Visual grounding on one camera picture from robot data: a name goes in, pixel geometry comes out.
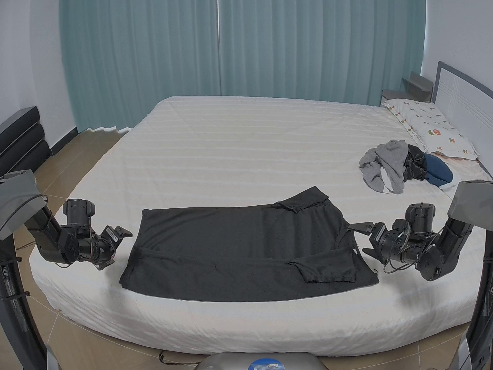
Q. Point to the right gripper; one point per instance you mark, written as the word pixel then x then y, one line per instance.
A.
pixel 387 245

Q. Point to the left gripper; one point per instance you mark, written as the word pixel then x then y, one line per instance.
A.
pixel 104 249

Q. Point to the black T-shirt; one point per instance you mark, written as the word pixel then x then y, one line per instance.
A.
pixel 231 245

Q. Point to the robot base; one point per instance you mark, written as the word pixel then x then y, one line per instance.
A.
pixel 262 362

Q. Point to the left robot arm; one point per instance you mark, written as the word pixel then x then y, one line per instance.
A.
pixel 50 241

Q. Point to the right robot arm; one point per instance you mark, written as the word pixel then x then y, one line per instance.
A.
pixel 443 253

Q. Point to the pile of clothes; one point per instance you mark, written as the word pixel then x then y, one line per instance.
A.
pixel 389 160

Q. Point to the bed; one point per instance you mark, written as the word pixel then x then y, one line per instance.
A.
pixel 231 141

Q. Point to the white printed pillow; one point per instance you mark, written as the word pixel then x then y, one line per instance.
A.
pixel 431 125

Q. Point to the black chest of drawers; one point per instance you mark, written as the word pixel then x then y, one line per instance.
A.
pixel 21 141

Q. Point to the grey bedside table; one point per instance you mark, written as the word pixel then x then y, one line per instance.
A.
pixel 412 88

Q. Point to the blue-green curtain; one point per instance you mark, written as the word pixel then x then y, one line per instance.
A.
pixel 138 52
pixel 316 41

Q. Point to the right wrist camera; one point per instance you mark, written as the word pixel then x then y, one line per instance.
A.
pixel 400 229

